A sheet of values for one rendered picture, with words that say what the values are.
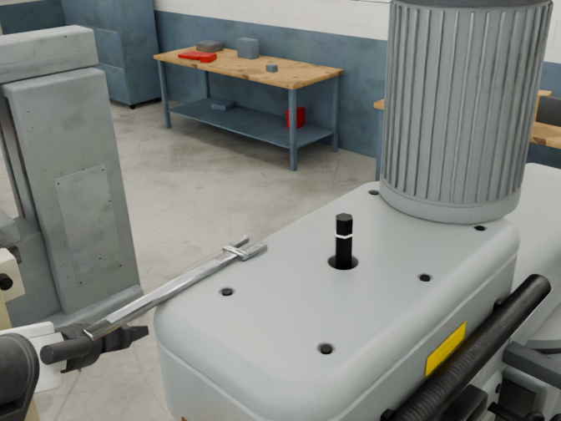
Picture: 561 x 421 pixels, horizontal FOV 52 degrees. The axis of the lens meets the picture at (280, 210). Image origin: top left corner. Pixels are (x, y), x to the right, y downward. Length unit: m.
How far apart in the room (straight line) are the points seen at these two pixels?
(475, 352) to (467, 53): 0.35
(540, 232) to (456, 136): 0.39
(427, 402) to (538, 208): 0.62
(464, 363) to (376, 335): 0.15
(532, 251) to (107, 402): 2.66
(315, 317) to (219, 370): 0.11
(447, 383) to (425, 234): 0.20
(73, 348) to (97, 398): 2.25
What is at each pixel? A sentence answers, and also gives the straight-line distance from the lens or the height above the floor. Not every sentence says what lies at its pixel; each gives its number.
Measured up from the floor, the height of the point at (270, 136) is 0.23.
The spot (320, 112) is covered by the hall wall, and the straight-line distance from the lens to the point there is 6.38.
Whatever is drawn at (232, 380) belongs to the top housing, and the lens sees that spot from 0.57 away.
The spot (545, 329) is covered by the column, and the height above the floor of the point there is 1.56.
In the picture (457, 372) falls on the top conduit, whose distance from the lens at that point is 0.70.
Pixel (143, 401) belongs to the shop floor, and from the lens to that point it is 3.30.
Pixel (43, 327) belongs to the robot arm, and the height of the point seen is 1.61.
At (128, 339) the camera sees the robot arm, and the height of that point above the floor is 1.49.
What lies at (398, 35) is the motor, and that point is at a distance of 0.77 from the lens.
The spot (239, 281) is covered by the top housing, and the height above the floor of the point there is 1.89.
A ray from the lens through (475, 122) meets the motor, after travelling 0.75.
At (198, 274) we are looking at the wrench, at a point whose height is 1.90.
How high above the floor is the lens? 2.26
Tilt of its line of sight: 27 degrees down
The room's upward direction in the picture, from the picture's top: 2 degrees counter-clockwise
